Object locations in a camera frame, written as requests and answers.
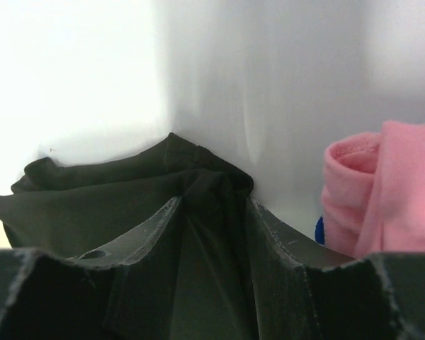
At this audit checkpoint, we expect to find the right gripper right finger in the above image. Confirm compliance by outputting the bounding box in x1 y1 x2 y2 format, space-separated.
246 198 425 339

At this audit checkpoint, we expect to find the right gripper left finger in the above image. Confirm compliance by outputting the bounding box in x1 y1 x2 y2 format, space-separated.
0 198 183 339

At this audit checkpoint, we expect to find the blue printed t-shirt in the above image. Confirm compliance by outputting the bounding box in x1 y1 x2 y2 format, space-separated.
314 216 325 245

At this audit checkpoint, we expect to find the black printed t-shirt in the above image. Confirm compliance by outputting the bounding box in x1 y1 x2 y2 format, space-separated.
0 134 258 339

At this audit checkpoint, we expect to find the pink t-shirt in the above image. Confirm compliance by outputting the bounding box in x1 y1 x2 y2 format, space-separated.
321 121 425 258

